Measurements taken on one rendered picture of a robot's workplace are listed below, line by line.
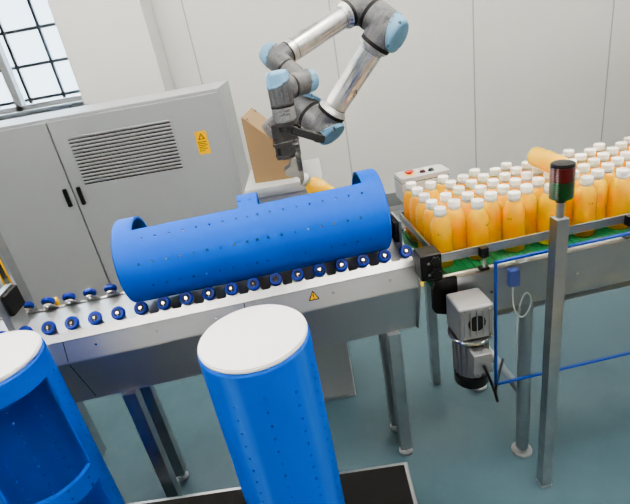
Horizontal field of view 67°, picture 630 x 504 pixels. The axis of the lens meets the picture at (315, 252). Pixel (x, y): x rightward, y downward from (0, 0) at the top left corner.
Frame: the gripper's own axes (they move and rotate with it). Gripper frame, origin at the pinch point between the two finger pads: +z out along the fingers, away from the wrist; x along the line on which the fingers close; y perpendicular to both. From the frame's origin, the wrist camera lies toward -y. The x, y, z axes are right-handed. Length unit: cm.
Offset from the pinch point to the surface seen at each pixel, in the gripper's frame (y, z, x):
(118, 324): 69, 31, 17
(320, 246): -0.5, 17.3, 19.7
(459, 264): -45, 34, 21
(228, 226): 26.5, 5.4, 16.8
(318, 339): 6, 56, 14
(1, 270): 120, 19, -24
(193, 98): 46, -18, -151
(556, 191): -64, 5, 44
